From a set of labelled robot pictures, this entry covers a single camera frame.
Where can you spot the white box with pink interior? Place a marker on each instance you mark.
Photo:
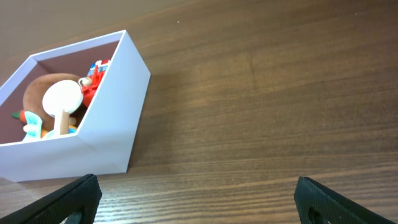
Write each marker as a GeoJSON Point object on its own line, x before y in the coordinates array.
{"type": "Point", "coordinates": [104, 138]}

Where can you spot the pig face rattle drum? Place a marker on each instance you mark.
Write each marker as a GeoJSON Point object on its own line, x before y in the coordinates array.
{"type": "Point", "coordinates": [60, 101]}

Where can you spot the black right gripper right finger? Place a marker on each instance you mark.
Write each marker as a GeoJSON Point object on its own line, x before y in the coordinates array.
{"type": "Point", "coordinates": [318, 204]}

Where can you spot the red toy fire truck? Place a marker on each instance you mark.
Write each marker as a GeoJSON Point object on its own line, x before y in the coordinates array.
{"type": "Point", "coordinates": [91, 82]}

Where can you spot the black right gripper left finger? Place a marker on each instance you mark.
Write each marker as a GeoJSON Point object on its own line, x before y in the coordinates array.
{"type": "Point", "coordinates": [76, 202]}

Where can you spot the brown plush toy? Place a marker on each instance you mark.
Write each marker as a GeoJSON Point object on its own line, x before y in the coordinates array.
{"type": "Point", "coordinates": [34, 93]}

